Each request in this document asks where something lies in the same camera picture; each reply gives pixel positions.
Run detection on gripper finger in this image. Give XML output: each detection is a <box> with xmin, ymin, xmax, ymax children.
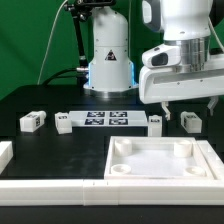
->
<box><xmin>161</xmin><ymin>102</ymin><xmax>171</xmax><ymax>121</ymax></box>
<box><xmin>207</xmin><ymin>96</ymin><xmax>219</xmax><ymax>115</ymax></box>

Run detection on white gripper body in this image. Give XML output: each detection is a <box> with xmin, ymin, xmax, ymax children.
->
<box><xmin>139</xmin><ymin>44</ymin><xmax>224</xmax><ymax>104</ymax></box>

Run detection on white square tabletop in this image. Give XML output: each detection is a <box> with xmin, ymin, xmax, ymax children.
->
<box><xmin>104</xmin><ymin>136</ymin><xmax>215</xmax><ymax>180</ymax></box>

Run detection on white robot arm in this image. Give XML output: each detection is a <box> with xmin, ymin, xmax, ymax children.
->
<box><xmin>84</xmin><ymin>0</ymin><xmax>224</xmax><ymax>109</ymax></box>

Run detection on white marker plate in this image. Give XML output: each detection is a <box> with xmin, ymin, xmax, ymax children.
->
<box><xmin>69</xmin><ymin>110</ymin><xmax>147</xmax><ymax>127</ymax></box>

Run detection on white U-shaped fence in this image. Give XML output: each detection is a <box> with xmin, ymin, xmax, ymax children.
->
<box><xmin>0</xmin><ymin>141</ymin><xmax>224</xmax><ymax>206</ymax></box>

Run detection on black cables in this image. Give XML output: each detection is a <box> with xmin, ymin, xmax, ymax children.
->
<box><xmin>42</xmin><ymin>67</ymin><xmax>90</xmax><ymax>86</ymax></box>

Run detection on black camera stand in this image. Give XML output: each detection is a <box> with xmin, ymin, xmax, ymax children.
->
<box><xmin>63</xmin><ymin>0</ymin><xmax>118</xmax><ymax>71</ymax></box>

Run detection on white cable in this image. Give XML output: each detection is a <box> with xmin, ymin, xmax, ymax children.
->
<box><xmin>37</xmin><ymin>0</ymin><xmax>69</xmax><ymax>86</ymax></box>

